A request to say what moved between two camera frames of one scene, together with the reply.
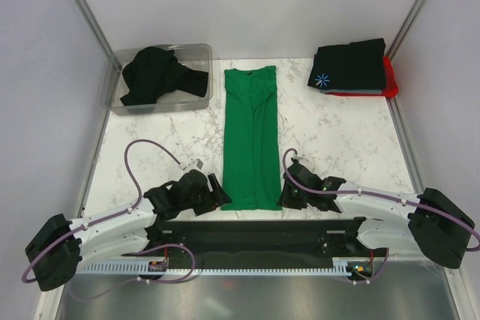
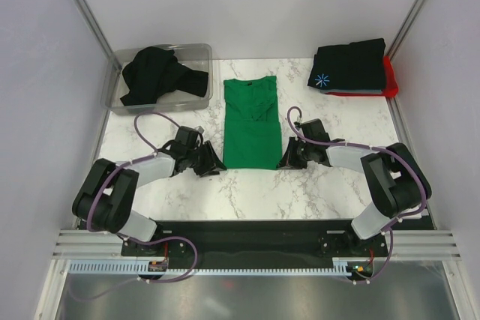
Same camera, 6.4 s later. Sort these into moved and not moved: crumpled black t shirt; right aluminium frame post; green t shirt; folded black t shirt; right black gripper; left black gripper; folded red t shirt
Moved: left black gripper; green t shirt; right black gripper
Not moved: crumpled black t shirt; folded red t shirt; folded black t shirt; right aluminium frame post
